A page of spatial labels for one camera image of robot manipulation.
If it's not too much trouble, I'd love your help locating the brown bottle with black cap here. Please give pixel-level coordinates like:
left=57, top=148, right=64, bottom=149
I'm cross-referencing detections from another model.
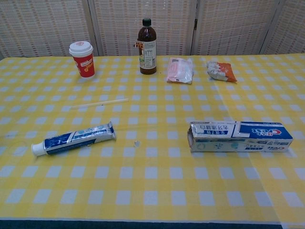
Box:
left=134, top=18, right=157, bottom=75

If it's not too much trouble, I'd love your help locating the woven folding screen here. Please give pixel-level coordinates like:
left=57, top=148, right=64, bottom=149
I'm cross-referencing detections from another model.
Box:
left=0, top=0, right=305, bottom=58

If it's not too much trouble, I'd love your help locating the blue white toothpaste paper box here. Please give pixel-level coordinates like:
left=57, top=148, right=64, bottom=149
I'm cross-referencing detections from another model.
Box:
left=190, top=121, right=294, bottom=153

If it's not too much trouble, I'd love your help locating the red paper cup white lid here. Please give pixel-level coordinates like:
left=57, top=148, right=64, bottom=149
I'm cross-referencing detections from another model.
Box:
left=69, top=41, right=95, bottom=79

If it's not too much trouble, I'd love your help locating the thin white straw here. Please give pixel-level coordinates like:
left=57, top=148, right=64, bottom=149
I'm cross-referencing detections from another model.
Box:
left=70, top=98, right=129, bottom=111

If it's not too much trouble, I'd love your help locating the pink and clear plastic packet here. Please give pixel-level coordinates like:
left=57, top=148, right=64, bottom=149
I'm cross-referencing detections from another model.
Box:
left=166, top=57, right=194, bottom=84

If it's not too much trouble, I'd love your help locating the orange and white snack packet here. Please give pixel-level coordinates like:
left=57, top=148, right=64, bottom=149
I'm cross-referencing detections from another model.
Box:
left=206, top=60, right=238, bottom=83

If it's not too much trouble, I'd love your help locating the blue and white toothpaste tube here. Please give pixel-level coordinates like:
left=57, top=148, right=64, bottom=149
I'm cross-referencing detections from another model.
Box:
left=31, top=121, right=117, bottom=156

